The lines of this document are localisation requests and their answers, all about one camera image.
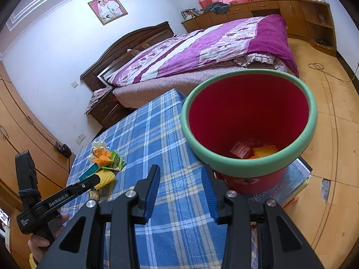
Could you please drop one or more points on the person's left hand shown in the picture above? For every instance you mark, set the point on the person's left hand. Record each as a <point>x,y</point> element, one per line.
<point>36,246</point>

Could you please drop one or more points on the pink folded clothes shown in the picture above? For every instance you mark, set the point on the pink folded clothes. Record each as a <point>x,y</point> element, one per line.
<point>98,94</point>

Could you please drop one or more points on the grey crumpled cloth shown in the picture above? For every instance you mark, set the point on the grey crumpled cloth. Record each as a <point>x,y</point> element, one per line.
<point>218,7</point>

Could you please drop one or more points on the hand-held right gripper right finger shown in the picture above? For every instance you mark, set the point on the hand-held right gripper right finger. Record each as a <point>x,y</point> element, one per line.
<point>210,199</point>

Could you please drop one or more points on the orange cardboard box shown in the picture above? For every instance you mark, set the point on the orange cardboard box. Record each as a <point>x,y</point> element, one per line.
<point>239,150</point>

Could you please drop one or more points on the purple floral quilt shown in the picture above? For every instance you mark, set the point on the purple floral quilt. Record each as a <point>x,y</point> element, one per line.
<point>210,44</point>

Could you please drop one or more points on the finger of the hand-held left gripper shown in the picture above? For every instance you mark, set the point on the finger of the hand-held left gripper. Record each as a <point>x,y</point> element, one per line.
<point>89,183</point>

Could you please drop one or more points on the framed wall photo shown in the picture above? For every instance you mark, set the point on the framed wall photo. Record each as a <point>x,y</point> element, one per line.
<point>108,8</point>

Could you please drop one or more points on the wooden wardrobe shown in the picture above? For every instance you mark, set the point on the wooden wardrobe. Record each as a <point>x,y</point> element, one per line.
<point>22,123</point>

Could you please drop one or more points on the dark wooden nightstand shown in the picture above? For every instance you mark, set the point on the dark wooden nightstand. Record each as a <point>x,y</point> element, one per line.
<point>109,109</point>

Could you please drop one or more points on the small yellow foam net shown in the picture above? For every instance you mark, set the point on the small yellow foam net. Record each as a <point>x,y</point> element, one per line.
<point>106,178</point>

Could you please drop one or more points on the green snack wrapper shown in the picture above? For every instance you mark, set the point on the green snack wrapper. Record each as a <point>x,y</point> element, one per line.
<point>116,161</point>

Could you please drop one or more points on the white wall socket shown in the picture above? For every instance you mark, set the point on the white wall socket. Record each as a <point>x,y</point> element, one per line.
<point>80,139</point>

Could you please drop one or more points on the dark wooden bed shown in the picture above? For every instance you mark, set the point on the dark wooden bed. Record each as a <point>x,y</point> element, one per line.
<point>131,42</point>

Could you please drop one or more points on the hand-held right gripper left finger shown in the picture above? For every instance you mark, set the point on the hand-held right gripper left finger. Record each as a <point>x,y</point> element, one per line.
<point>151,196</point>

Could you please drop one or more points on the large yellow foam net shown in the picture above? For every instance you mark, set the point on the large yellow foam net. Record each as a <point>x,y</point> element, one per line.
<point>265,150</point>

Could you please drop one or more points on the large orange foam net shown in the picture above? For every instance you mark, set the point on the large orange foam net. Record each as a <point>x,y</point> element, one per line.
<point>252,157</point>

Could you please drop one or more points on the wall light switch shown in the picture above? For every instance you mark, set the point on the wall light switch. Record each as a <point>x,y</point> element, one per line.
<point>74,84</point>

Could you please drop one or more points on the white foam net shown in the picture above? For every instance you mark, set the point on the white foam net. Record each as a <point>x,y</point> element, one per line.
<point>99,145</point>

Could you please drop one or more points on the black hanging device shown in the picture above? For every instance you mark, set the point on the black hanging device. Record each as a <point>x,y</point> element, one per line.
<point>66,150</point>

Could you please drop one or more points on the teal packet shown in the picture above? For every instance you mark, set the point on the teal packet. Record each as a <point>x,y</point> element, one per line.
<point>88,173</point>

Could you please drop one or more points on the long low wooden cabinet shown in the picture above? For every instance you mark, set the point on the long low wooden cabinet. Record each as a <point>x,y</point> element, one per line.
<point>294,14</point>

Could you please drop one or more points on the blue plaid cloth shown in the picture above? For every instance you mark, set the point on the blue plaid cloth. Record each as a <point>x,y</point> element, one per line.
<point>157,134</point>

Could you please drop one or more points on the red bin with green rim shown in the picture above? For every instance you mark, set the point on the red bin with green rim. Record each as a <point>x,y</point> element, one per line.
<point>246,109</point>

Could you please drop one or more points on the stack of magazines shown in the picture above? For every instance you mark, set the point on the stack of magazines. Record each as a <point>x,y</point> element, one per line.
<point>294,179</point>

